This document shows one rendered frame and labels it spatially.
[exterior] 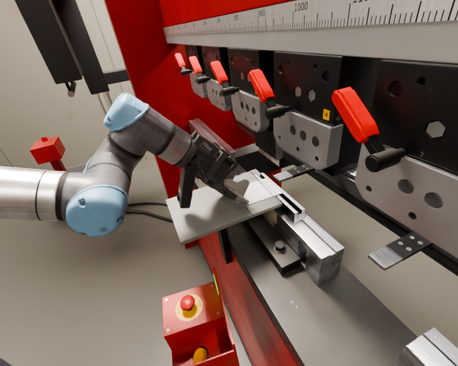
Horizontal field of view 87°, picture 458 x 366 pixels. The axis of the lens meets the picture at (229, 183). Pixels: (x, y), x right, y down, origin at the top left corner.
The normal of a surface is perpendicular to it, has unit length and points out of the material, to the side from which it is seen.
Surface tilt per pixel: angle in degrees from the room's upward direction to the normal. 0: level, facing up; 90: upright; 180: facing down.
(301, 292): 0
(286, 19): 90
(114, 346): 0
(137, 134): 93
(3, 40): 90
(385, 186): 90
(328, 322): 0
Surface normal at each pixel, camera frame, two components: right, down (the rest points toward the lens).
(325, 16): -0.91, 0.31
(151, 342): -0.12, -0.83
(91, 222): 0.25, 0.51
